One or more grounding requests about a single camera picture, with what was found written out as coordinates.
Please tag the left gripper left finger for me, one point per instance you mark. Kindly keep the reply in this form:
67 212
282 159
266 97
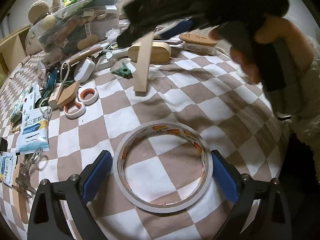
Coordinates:
47 220

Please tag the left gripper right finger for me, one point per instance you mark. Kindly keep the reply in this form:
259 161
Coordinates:
260 209

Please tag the light wooden block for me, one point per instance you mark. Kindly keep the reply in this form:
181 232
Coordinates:
140 76

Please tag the white double-sided tape roll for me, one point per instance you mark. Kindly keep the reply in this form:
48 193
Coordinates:
163 167

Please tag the person right hand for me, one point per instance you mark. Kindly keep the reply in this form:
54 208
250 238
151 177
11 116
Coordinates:
272 51

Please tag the flat wooden paddle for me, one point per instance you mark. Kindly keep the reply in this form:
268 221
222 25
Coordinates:
19 197

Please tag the small white blue medicine packet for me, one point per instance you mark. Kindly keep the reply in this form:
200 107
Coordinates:
7 167

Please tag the oval bamboo box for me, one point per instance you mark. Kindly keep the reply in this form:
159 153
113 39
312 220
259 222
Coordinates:
160 53

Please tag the large white blue medicine packet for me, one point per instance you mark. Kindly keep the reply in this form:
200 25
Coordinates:
34 129

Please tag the blue floral patterned pouch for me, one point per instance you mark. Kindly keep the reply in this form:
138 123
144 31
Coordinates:
17 109

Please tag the small white wooden box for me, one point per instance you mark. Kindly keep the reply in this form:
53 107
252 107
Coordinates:
54 97

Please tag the dark green clothes peg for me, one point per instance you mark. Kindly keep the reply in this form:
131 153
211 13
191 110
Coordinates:
122 71

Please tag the long wooden stick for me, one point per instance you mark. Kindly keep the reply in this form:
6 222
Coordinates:
83 54

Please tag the clear plastic storage bin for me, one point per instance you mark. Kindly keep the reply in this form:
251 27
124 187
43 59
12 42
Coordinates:
73 28

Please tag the white rounded plastic device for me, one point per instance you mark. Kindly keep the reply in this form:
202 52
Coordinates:
83 70

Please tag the wooden bed shelf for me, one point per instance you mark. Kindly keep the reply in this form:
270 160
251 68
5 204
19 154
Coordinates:
13 50

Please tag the beige teddy plush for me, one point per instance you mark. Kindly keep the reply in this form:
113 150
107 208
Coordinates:
37 12

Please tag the wooden brush with rope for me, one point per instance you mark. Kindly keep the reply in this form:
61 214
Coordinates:
197 39

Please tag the orange white scissors handle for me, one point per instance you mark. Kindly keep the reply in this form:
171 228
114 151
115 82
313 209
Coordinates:
86 98

